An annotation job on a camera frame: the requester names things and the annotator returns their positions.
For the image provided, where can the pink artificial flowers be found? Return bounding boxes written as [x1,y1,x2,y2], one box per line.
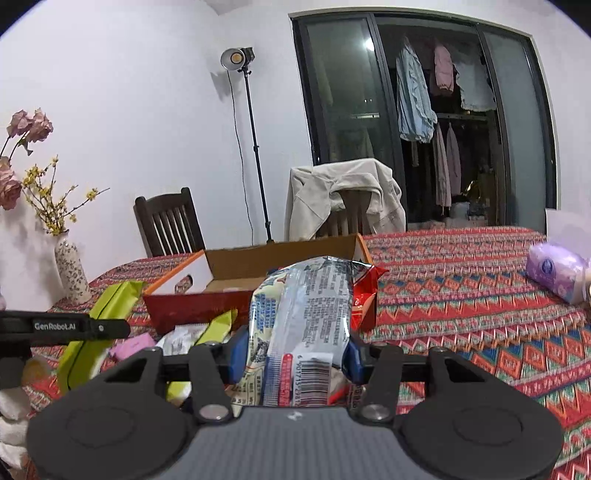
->
[0,108,54,211]

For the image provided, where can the mauve hanging garment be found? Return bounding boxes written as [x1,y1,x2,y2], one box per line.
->
[431,124,452,208]
[446,127,462,197]

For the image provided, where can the white snack packet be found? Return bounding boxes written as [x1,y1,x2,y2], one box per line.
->
[157,323,208,356]

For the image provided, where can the black power cable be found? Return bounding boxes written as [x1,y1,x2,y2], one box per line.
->
[228,71,256,245]

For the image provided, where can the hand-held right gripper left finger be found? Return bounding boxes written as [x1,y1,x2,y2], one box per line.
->
[99,325,250,424]

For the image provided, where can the light blue hanging shirt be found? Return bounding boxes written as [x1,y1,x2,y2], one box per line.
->
[396,44,438,143]

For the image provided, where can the pink hanging garment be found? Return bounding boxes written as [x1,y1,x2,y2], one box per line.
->
[431,44,456,96]

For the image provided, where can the yellow flower branches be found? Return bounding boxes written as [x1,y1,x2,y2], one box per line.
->
[23,156,112,236]

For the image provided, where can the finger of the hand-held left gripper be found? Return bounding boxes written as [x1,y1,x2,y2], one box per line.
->
[0,311,131,346]

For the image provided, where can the brown wooden chair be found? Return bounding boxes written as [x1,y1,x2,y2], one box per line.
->
[316,189,375,238]

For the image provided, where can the silver and red snack packet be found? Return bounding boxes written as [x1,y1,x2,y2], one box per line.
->
[231,256,389,408]

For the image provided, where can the dark wooden chair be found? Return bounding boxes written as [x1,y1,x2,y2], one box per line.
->
[134,187,206,258]

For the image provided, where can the person's left hand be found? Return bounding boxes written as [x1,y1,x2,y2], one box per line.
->
[22,357,47,386]

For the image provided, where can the black-framed sliding glass door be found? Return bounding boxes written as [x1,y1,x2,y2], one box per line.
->
[290,11,559,228]

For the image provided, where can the floral ceramic vase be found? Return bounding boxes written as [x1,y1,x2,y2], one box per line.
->
[54,230,92,305]

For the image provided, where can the yellow-green snack packet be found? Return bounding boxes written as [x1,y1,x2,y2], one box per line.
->
[58,281,146,396]
[166,381,193,408]
[196,309,238,345]

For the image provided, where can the orange-edged cardboard box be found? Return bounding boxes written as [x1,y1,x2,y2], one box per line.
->
[143,233,377,335]

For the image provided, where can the studio light on stand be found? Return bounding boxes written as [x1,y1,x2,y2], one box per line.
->
[221,46,276,244]

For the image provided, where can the white hanging top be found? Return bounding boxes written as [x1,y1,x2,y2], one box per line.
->
[455,58,498,112]

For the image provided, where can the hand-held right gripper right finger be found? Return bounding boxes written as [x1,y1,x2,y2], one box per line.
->
[341,333,497,426]

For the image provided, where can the pink snack packet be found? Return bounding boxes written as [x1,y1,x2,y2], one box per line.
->
[108,333,158,361]

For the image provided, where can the beige jacket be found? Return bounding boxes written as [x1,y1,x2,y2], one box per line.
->
[284,158,407,241]

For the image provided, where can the purple tissue pack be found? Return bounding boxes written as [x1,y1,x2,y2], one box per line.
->
[525,241,591,305]

